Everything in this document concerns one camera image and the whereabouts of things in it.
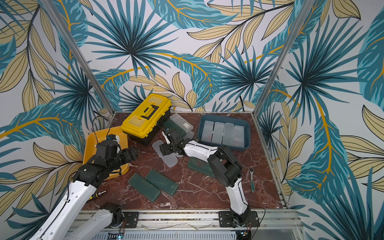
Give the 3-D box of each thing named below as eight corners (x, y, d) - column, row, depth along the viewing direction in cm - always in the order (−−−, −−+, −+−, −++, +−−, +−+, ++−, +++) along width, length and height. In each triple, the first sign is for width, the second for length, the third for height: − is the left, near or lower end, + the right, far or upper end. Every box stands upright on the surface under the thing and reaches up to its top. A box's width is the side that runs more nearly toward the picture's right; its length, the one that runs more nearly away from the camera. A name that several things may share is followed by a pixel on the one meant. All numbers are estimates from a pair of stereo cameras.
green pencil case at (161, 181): (145, 179, 88) (144, 177, 87) (152, 169, 92) (151, 168, 90) (172, 195, 83) (172, 194, 81) (178, 185, 86) (178, 184, 85)
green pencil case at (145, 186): (128, 182, 87) (127, 181, 85) (137, 172, 91) (136, 171, 89) (153, 202, 80) (152, 201, 79) (161, 191, 84) (161, 190, 82)
